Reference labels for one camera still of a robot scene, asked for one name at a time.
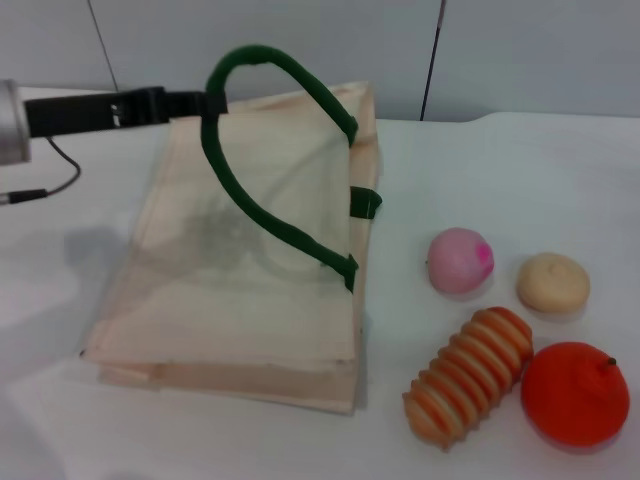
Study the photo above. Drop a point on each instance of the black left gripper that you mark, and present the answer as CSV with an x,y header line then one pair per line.
x,y
75,116

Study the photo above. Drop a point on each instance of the orange toy fruit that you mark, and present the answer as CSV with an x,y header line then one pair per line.
x,y
570,400

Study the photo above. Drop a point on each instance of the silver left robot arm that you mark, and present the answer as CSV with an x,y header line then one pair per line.
x,y
12,125

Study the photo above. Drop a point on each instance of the pink toy peach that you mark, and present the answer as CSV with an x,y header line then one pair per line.
x,y
457,262

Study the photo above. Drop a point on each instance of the ridged orange toy bread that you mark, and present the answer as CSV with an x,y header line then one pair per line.
x,y
465,380

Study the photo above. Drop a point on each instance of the beige round toy bun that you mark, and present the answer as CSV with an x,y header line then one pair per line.
x,y
552,282

